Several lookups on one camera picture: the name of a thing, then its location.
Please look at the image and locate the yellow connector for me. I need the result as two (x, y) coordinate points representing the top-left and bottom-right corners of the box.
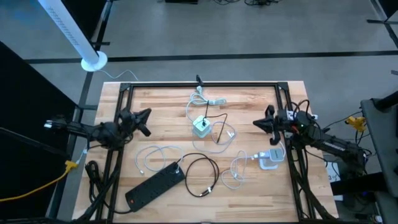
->
(345, 116), (368, 133)

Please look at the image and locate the thin black USB cable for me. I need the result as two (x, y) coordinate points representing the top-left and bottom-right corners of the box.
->
(201, 113), (229, 144)

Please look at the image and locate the black tray with label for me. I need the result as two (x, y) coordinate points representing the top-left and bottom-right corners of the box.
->
(124, 161), (186, 213)

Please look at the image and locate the white fan cord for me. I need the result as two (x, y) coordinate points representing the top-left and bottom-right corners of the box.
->
(99, 68), (140, 82)

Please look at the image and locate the white power tower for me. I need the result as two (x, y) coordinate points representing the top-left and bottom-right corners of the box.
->
(257, 147), (286, 170)

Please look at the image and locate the black power cord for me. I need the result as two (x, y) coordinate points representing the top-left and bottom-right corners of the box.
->
(84, 160), (134, 215)

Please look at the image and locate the lavender white USB cable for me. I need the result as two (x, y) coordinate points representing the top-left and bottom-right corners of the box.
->
(191, 120), (238, 154)

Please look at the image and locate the mint green power cord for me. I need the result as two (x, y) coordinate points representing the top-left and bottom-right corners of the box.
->
(185, 85), (228, 123)

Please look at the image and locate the mint green power cube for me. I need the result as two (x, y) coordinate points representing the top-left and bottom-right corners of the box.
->
(192, 114), (212, 139)

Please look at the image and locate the yellow cable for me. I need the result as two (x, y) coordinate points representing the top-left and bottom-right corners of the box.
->
(0, 159), (79, 203)

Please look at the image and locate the white USB cable with label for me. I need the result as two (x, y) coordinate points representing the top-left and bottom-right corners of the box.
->
(134, 144), (185, 174)

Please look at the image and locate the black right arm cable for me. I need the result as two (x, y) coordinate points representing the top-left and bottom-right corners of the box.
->
(290, 99), (312, 118)

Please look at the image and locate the black floor box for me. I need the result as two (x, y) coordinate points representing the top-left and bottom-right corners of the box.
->
(164, 0), (200, 5)

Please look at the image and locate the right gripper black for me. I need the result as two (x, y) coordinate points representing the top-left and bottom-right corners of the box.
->
(252, 105), (290, 146)

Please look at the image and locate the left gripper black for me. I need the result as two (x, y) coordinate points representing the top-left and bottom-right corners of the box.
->
(119, 107), (152, 138)

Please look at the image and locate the black USB cable white tag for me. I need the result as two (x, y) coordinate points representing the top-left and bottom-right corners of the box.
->
(175, 152), (220, 198)

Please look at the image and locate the thin white cable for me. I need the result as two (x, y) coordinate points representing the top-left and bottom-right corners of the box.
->
(220, 149), (269, 190)

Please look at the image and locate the black cable bundle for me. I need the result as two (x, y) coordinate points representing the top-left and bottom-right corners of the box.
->
(287, 146), (338, 223)

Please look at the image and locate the large black partition curtain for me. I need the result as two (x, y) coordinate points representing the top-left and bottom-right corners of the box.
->
(0, 40), (79, 220)

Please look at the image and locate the dark grey side desk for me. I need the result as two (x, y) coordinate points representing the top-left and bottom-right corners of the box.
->
(359, 91), (398, 224)

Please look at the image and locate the black aluminium table frame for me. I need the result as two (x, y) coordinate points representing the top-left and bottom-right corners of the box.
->
(112, 81), (315, 223)

